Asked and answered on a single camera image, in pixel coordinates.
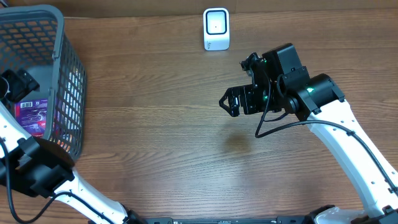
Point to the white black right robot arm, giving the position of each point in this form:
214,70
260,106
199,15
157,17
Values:
319,104

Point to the white barcode scanner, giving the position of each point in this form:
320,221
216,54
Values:
216,32

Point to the purple sanitary pad pack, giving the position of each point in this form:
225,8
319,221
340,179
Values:
31,115

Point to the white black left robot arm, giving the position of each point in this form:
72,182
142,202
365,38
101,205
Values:
37,167

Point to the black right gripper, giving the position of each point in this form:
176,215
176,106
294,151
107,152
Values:
245,90

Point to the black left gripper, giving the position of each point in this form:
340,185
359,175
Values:
22,83

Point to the dark grey plastic basket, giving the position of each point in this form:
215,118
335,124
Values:
33,39

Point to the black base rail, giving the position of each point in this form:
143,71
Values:
224,221

